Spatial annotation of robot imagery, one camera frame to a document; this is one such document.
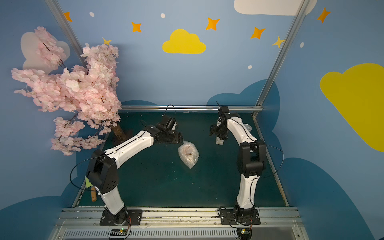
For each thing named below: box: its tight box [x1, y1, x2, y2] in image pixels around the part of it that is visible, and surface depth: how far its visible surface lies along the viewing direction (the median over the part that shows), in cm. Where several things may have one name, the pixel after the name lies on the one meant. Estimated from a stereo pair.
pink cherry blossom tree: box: [11, 26, 126, 156], surface depth 63 cm
